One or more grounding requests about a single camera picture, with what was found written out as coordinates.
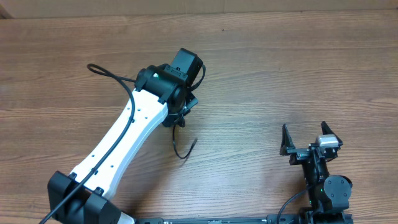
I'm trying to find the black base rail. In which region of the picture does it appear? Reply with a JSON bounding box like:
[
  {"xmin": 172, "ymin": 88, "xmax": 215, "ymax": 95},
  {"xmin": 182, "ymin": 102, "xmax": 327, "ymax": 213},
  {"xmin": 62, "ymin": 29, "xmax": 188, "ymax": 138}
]
[{"xmin": 135, "ymin": 214, "xmax": 354, "ymax": 224}]

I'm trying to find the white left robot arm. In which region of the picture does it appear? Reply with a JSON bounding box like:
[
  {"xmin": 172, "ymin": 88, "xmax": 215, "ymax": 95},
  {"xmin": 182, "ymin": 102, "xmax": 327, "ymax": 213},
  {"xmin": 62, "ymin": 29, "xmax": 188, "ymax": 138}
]
[{"xmin": 41, "ymin": 48, "xmax": 206, "ymax": 224}]

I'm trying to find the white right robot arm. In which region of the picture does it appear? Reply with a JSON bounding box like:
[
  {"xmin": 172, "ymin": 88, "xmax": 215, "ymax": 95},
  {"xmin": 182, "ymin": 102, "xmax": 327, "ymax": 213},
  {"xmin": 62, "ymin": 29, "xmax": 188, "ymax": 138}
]
[{"xmin": 276, "ymin": 121, "xmax": 353, "ymax": 223}]

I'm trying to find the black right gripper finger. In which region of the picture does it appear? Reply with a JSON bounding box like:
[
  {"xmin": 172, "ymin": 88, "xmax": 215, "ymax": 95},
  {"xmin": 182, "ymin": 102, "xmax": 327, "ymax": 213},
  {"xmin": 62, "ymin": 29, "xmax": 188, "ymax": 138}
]
[
  {"xmin": 321, "ymin": 121, "xmax": 343, "ymax": 146},
  {"xmin": 279, "ymin": 124, "xmax": 295, "ymax": 156}
]

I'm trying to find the black cable bundle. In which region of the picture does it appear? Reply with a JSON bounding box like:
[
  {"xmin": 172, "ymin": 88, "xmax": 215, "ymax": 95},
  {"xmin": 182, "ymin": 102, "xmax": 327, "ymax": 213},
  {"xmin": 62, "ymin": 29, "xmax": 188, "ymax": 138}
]
[{"xmin": 172, "ymin": 124, "xmax": 199, "ymax": 160}]

